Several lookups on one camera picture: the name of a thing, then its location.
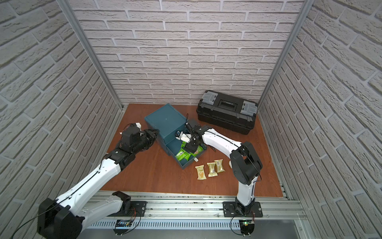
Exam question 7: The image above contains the teal drawer cabinet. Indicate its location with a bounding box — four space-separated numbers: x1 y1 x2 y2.
144 104 186 158

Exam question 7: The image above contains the yellow cookie packet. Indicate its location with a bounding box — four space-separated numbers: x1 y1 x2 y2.
214 159 225 173
207 162 218 177
195 165 207 180

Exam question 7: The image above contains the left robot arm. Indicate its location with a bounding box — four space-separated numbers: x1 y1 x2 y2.
37 123 159 239

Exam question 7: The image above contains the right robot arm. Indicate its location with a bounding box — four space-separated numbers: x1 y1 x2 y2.
185 122 263 215

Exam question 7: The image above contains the black plastic toolbox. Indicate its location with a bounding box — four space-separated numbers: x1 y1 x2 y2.
197 90 258 135

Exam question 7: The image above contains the left controller board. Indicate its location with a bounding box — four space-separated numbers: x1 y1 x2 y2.
113 220 134 236

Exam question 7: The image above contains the controller board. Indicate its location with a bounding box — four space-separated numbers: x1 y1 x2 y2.
239 220 255 236
113 220 134 236

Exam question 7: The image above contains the right controller board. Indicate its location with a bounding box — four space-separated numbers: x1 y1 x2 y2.
239 220 255 236

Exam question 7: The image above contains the left corner aluminium profile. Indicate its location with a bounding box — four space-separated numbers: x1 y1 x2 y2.
57 0 123 110

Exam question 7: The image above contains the corner aluminium profile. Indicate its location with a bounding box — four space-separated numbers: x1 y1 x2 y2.
258 0 314 109
57 0 123 110

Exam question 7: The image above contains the right corner aluminium profile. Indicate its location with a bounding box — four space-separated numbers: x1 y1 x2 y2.
258 0 314 109

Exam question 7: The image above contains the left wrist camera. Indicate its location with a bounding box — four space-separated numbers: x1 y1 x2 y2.
129 122 141 129

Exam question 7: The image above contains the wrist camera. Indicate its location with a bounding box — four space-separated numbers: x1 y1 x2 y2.
175 131 191 143
129 122 141 129

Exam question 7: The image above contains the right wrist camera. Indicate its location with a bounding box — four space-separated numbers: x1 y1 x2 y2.
175 131 191 143

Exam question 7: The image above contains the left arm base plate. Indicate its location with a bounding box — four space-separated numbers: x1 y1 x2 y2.
108 201 147 217

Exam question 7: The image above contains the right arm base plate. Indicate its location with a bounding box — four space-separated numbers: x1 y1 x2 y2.
222 201 263 218

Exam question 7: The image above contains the aluminium mounting rail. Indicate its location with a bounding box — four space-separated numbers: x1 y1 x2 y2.
61 192 308 222

